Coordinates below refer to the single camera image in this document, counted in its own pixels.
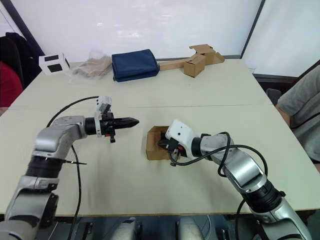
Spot small closed cardboard box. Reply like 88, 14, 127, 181
183, 54, 207, 79

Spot dark chair back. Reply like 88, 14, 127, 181
265, 87, 283, 106

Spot small cardboard box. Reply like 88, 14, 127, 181
145, 125, 176, 162
183, 54, 207, 79

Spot person in red shirt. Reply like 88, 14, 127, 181
0, 60, 25, 116

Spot clear plastic bag beige contents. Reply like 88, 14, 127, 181
67, 48, 113, 81

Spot black jacket on chair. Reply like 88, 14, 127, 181
0, 31, 46, 89

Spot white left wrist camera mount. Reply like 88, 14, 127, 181
93, 95, 113, 138

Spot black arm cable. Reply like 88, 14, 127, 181
168, 131, 270, 240
46, 96, 100, 240

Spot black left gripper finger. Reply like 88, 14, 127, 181
114, 121, 140, 130
114, 116, 140, 125

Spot open-flapped cardboard box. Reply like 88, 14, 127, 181
188, 44, 225, 65

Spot person in grey shirt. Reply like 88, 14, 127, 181
274, 65, 320, 174

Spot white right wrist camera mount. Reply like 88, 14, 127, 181
164, 119, 195, 159

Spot navy blue fabric bag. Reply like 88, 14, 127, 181
111, 49, 161, 83

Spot flat cardboard strip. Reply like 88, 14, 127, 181
158, 56, 195, 72

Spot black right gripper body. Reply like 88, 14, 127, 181
166, 138, 188, 161

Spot white box with black squares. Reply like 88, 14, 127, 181
38, 52, 71, 76

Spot dark window frame post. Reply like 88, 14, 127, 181
6, 0, 46, 56
239, 0, 267, 60

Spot grey rounded shape under table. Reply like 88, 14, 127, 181
115, 216, 143, 240
176, 216, 206, 240

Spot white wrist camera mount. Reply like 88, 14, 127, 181
93, 95, 113, 138
164, 119, 195, 159

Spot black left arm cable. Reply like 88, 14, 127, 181
46, 96, 100, 240

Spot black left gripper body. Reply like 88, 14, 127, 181
99, 112, 119, 144

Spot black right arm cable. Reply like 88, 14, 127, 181
168, 131, 270, 240

